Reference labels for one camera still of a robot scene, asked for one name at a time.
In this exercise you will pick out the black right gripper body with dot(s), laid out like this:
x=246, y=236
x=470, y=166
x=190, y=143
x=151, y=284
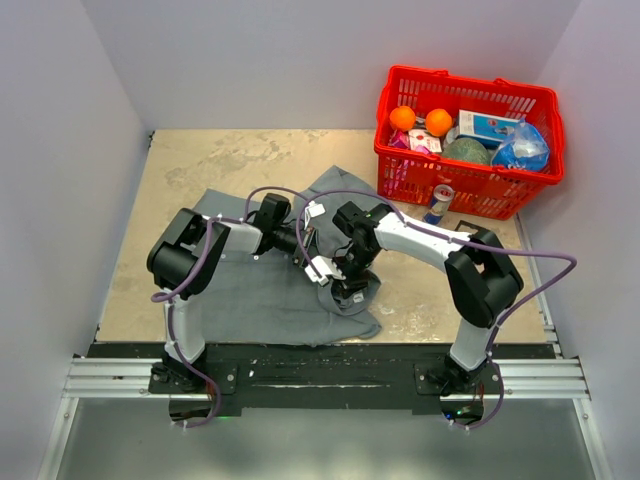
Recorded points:
x=354, y=265

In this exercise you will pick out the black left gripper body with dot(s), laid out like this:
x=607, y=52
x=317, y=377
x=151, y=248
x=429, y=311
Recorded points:
x=300, y=257

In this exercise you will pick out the grey button-up shirt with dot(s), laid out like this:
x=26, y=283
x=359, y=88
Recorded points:
x=270, y=300

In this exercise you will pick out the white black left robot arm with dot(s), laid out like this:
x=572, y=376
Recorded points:
x=183, y=262

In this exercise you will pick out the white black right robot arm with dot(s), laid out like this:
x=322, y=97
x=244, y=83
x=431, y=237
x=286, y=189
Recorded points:
x=483, y=284

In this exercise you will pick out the blue silver drink can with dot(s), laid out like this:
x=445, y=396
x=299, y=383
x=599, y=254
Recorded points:
x=442, y=197

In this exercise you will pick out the pink white small box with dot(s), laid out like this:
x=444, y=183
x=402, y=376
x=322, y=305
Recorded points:
x=416, y=140

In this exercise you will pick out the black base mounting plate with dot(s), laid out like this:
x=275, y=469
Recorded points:
x=344, y=377

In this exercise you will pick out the orange fruit left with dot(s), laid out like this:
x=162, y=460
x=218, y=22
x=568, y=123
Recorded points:
x=402, y=118

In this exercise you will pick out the orange fruit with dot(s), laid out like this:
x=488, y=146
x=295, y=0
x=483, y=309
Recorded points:
x=438, y=122
x=402, y=118

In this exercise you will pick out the green melon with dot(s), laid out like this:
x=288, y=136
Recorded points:
x=467, y=150

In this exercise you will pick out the orange fruit right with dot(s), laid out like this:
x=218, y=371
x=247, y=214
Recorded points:
x=438, y=122

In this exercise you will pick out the red plastic shopping basket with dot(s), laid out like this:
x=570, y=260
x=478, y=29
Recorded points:
x=494, y=192

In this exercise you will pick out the white blue light bulb box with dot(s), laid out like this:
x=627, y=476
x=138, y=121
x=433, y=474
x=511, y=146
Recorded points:
x=489, y=130

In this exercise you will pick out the blue plastic bag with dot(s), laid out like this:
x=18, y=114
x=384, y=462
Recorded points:
x=523, y=148

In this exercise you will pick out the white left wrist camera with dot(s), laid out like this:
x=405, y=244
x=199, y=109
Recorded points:
x=312, y=210

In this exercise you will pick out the black rectangular frame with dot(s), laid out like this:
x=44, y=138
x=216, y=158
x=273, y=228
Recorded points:
x=468, y=227

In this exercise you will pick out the aluminium frame rail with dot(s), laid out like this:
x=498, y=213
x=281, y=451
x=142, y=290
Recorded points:
x=92, y=378

